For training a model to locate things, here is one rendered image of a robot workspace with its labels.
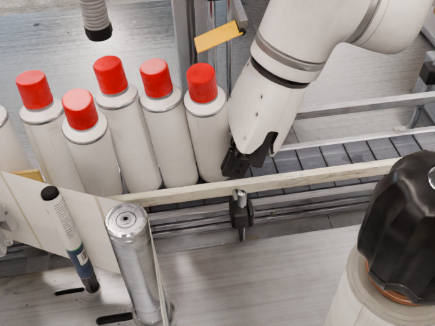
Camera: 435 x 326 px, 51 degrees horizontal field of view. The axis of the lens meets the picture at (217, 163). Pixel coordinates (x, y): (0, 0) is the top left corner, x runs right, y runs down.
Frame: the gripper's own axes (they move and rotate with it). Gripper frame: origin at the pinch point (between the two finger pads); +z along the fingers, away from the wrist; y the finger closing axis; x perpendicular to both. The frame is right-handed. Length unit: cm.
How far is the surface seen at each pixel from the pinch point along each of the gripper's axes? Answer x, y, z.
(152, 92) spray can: -13.4, -1.0, -8.3
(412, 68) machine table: 43, -29, -7
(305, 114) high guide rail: 9.8, -5.3, -6.1
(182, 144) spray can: -7.8, -0.8, -1.3
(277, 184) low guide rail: 6.1, 2.1, 1.0
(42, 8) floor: -37, -238, 100
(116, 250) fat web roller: -17.1, 18.2, -3.6
